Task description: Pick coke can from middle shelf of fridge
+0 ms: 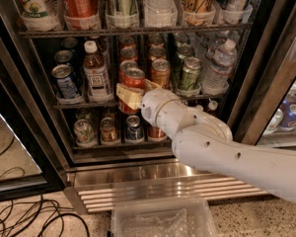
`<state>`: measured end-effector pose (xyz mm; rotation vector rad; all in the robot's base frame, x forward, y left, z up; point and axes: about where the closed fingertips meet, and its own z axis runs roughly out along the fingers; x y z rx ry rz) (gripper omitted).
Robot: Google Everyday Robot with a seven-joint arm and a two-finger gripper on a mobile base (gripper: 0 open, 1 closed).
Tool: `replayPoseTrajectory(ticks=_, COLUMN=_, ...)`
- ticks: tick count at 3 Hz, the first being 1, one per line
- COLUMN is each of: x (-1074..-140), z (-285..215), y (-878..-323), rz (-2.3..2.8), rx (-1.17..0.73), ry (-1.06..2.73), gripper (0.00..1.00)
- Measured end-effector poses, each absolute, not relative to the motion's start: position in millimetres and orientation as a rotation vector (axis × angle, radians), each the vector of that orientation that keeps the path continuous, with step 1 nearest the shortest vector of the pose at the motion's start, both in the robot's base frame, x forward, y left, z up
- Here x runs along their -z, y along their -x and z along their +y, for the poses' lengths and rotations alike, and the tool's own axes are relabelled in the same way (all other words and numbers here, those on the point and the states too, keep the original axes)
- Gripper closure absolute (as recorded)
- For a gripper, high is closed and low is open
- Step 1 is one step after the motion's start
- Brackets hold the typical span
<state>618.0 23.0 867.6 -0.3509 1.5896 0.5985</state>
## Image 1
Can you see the green can front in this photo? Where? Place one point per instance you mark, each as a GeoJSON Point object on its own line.
{"type": "Point", "coordinates": [189, 74]}

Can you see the steel fridge vent grille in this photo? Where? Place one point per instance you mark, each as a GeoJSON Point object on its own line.
{"type": "Point", "coordinates": [96, 189]}

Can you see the red bottom can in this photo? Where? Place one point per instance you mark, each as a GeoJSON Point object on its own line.
{"type": "Point", "coordinates": [155, 133]}

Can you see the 7up bottle top shelf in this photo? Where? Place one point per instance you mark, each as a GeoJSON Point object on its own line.
{"type": "Point", "coordinates": [38, 8]}

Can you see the red coke can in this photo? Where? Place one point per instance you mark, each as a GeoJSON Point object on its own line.
{"type": "Point", "coordinates": [124, 65]}
{"type": "Point", "coordinates": [135, 78]}

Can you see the open fridge glass door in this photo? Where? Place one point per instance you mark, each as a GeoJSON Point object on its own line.
{"type": "Point", "coordinates": [27, 163]}

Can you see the gold can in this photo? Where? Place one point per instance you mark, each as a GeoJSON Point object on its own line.
{"type": "Point", "coordinates": [160, 72]}
{"type": "Point", "coordinates": [108, 130]}
{"type": "Point", "coordinates": [156, 52]}

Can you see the blue can right fridge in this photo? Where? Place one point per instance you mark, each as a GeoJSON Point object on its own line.
{"type": "Point", "coordinates": [289, 118]}

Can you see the iced tea bottle white cap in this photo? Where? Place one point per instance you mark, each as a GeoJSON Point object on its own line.
{"type": "Point", "coordinates": [96, 71]}

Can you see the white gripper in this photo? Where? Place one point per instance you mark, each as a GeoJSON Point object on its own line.
{"type": "Point", "coordinates": [153, 105]}

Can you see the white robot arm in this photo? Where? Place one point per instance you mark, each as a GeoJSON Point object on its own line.
{"type": "Point", "coordinates": [204, 142]}

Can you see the clear water bottle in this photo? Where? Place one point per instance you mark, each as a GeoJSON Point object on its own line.
{"type": "Point", "coordinates": [221, 65]}

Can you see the red coke can front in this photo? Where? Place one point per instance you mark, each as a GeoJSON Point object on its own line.
{"type": "Point", "coordinates": [135, 78]}

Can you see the gold can front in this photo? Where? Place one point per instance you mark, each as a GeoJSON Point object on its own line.
{"type": "Point", "coordinates": [160, 72]}

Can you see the bottom water bottle right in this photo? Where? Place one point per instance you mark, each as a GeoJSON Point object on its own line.
{"type": "Point", "coordinates": [212, 108]}

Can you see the clear plastic bin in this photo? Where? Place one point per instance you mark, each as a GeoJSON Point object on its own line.
{"type": "Point", "coordinates": [163, 217]}

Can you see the orange bottle top shelf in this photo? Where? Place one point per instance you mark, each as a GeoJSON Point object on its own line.
{"type": "Point", "coordinates": [78, 0]}

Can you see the gold bottom can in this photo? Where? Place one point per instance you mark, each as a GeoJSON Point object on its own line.
{"type": "Point", "coordinates": [108, 130]}

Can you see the blue pepsi can front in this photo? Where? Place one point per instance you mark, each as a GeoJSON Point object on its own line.
{"type": "Point", "coordinates": [65, 81]}

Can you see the blue bottom can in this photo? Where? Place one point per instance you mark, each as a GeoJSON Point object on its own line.
{"type": "Point", "coordinates": [133, 128]}

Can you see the green white bottom can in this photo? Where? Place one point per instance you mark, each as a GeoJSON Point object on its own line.
{"type": "Point", "coordinates": [84, 131]}

